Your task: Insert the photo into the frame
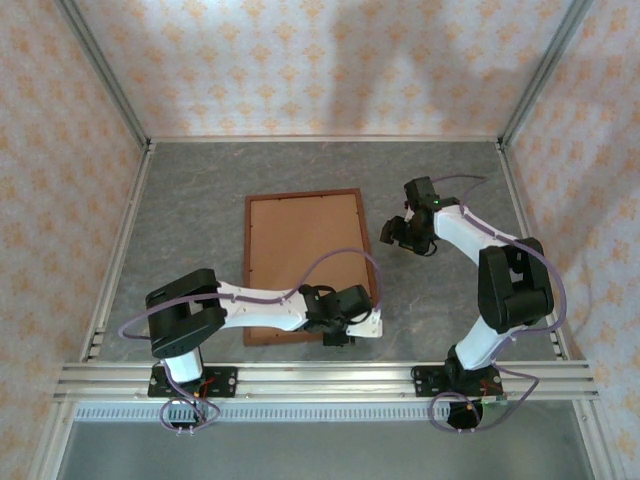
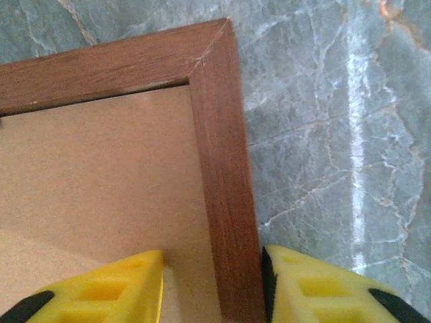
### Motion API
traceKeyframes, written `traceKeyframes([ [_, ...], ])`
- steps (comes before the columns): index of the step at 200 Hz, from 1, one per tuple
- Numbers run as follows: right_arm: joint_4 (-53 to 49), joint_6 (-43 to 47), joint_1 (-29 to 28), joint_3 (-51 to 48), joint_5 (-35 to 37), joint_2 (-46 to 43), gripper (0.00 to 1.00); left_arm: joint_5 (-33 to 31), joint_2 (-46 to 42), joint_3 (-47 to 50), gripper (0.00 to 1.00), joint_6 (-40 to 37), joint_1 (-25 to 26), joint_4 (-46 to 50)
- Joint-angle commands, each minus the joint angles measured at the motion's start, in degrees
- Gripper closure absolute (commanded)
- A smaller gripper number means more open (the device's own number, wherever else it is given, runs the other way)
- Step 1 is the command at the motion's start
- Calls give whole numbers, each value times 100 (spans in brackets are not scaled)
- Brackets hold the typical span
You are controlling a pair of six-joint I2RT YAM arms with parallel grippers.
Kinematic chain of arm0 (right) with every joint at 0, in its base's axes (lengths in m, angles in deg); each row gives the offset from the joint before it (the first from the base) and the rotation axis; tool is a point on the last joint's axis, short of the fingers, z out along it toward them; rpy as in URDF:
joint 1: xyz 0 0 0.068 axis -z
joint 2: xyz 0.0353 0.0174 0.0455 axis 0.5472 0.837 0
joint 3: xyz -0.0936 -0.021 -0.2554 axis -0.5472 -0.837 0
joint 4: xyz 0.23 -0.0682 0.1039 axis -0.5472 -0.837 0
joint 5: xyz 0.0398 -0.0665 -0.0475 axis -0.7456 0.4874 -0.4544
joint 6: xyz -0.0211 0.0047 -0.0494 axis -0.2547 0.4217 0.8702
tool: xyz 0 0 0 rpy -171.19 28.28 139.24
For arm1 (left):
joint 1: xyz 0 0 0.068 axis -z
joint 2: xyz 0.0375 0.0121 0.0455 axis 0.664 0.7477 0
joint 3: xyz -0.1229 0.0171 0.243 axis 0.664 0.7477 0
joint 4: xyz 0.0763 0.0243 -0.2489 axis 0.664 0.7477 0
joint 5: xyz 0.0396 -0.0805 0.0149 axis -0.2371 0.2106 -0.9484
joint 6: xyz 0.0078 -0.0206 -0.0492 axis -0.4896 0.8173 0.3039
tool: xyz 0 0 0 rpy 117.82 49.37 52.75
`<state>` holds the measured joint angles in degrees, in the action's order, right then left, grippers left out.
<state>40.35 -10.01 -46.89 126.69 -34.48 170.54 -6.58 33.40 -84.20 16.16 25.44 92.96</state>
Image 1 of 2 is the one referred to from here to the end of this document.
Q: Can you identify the aluminium mounting beam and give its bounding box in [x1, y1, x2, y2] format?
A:
[53, 360, 600, 402]

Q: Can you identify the aluminium cross rail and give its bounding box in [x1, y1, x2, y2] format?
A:
[147, 133, 504, 145]

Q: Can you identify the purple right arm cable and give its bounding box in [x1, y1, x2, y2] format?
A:
[428, 174, 566, 435]

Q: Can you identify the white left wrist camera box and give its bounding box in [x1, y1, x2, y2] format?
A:
[344, 307, 384, 339]

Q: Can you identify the brown wooden picture frame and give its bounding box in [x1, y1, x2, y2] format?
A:
[242, 187, 385, 347]

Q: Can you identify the aluminium corner post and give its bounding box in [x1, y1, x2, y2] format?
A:
[53, 0, 154, 149]
[498, 0, 599, 149]

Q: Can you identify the grey metal panel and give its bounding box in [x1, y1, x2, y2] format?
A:
[57, 419, 596, 480]

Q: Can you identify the orange patterned white curtain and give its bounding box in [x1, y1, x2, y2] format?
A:
[64, 0, 584, 139]
[0, 0, 146, 480]
[504, 0, 640, 480]

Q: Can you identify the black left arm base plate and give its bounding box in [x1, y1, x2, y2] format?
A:
[147, 366, 239, 400]

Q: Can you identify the aluminium side rail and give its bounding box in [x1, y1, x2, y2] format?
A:
[78, 142, 155, 364]
[497, 142, 574, 364]

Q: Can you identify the aluminium lower strut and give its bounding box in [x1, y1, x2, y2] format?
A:
[572, 399, 614, 480]
[29, 399, 76, 480]

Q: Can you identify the grey slotted cable duct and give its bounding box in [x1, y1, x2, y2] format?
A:
[73, 402, 584, 424]

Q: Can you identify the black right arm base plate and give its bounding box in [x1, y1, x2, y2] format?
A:
[410, 365, 504, 400]

